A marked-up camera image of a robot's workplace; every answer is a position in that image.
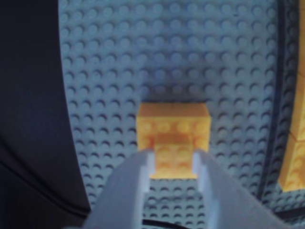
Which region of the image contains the grey studded baseplate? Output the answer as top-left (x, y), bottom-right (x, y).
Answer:
top-left (57, 0), bottom-right (305, 229)

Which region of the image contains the yellow brick cube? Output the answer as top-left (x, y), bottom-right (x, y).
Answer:
top-left (136, 102), bottom-right (212, 180)
top-left (285, 89), bottom-right (305, 143)
top-left (278, 140), bottom-right (305, 193)

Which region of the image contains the black cable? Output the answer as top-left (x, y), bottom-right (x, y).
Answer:
top-left (142, 218), bottom-right (209, 229)

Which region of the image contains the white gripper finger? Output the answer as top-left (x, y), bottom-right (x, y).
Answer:
top-left (82, 148), bottom-right (156, 229)
top-left (193, 149), bottom-right (296, 229)

